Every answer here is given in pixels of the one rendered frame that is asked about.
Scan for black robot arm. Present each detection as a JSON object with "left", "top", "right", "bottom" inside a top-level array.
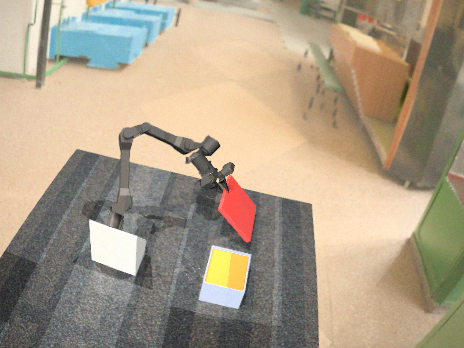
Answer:
[{"left": 105, "top": 122, "right": 220, "bottom": 230}]

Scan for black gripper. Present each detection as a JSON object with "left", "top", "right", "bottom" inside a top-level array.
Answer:
[{"left": 193, "top": 160, "right": 235, "bottom": 194}]

